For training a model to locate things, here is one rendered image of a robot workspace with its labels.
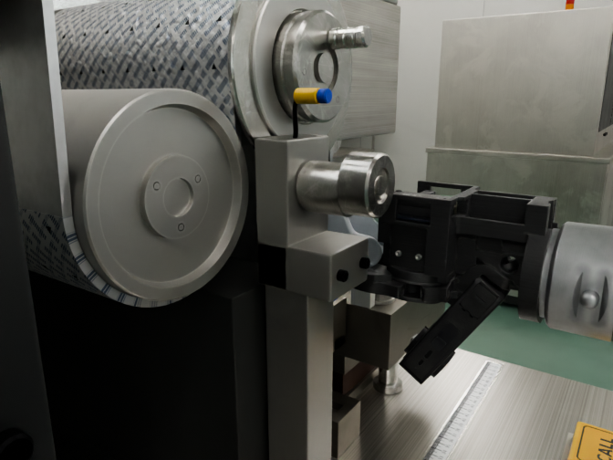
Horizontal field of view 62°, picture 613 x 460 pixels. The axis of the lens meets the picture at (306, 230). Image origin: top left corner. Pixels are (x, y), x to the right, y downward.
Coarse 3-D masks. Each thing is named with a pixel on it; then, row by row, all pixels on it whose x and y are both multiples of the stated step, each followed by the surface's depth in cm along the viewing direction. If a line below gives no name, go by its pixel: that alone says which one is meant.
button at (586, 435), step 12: (576, 432) 48; (588, 432) 48; (600, 432) 48; (612, 432) 48; (576, 444) 46; (588, 444) 46; (600, 444) 46; (612, 444) 46; (576, 456) 44; (588, 456) 44; (600, 456) 44; (612, 456) 44
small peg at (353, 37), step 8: (336, 32) 35; (344, 32) 34; (352, 32) 34; (360, 32) 33; (368, 32) 34; (328, 40) 35; (336, 40) 35; (344, 40) 34; (352, 40) 34; (360, 40) 34; (368, 40) 34; (336, 48) 35; (344, 48) 35
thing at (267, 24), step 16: (272, 0) 32; (288, 0) 33; (304, 0) 35; (320, 0) 36; (272, 16) 32; (256, 32) 31; (272, 32) 33; (256, 48) 32; (272, 48) 33; (256, 64) 32; (256, 80) 32; (272, 80) 33; (256, 96) 32; (272, 96) 33; (272, 112) 34; (272, 128) 34; (288, 128) 35; (304, 128) 37; (320, 128) 39
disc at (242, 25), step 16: (240, 0) 30; (256, 0) 31; (336, 0) 39; (240, 16) 30; (256, 16) 32; (336, 16) 39; (240, 32) 31; (240, 48) 31; (240, 64) 31; (240, 80) 31; (240, 96) 31; (240, 112) 32; (256, 112) 33; (256, 128) 33; (336, 128) 41
